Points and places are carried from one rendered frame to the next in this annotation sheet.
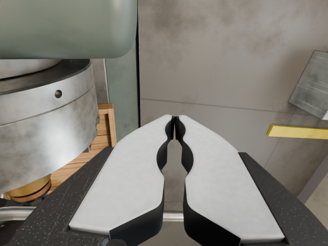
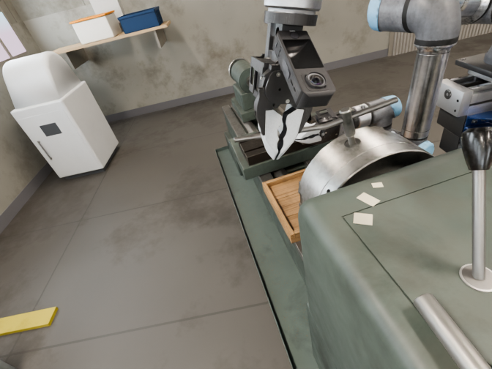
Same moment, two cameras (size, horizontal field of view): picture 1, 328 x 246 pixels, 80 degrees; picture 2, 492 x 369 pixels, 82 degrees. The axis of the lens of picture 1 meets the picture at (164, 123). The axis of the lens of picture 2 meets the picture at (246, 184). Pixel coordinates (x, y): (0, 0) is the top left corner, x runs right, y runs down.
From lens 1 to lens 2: 38 cm
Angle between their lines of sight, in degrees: 28
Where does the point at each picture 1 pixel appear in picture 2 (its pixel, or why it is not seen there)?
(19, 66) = not seen: hidden behind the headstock
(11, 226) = (330, 135)
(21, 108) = (341, 174)
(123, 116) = (273, 258)
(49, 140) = (323, 168)
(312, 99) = not seen: outside the picture
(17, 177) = (331, 146)
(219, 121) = (138, 307)
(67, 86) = not seen: hidden behind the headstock
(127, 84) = (280, 292)
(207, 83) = (165, 356)
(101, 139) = (290, 211)
